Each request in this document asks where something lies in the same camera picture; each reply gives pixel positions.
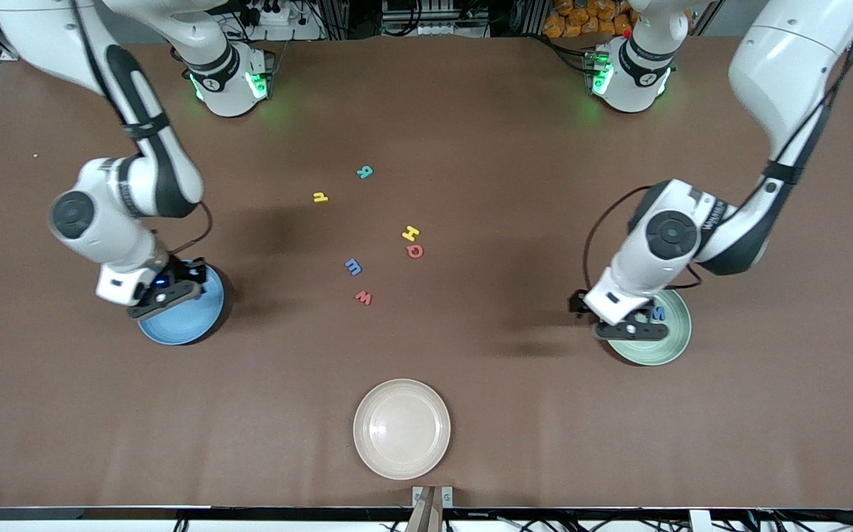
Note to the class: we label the red letter Q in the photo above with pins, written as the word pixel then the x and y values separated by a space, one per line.
pixel 409 251

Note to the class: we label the grey metal bracket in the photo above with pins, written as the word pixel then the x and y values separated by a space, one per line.
pixel 417 493

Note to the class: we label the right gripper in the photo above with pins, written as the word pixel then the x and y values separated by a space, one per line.
pixel 184 271

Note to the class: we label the blue small letter m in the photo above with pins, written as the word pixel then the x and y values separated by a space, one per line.
pixel 353 267

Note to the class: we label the white clamp block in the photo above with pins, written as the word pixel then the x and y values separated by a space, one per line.
pixel 700 521

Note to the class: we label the orange snack packets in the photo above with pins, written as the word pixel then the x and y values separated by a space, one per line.
pixel 582 18

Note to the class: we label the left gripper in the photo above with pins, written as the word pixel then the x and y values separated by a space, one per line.
pixel 579 303

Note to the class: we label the blue plate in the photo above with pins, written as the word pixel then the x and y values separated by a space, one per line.
pixel 190 325

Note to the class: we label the white power strip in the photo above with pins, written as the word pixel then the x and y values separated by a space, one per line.
pixel 279 18

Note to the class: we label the beige plate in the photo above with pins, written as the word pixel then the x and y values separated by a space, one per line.
pixel 401 428

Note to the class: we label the yellow capital letter H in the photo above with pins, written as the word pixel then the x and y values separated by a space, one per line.
pixel 411 233

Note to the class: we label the grey electronics unit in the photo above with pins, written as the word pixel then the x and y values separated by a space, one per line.
pixel 434 15

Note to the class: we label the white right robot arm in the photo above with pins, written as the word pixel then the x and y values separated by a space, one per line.
pixel 227 89

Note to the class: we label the red letter w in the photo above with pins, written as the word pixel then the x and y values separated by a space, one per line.
pixel 364 298

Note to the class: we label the teal letter R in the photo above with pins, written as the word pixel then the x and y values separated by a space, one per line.
pixel 365 172

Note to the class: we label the tan mounting post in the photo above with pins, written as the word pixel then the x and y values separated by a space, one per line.
pixel 426 517

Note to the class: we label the blue capital letter M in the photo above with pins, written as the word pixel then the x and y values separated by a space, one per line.
pixel 660 313

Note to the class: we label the green plate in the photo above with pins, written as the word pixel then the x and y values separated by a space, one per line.
pixel 663 347

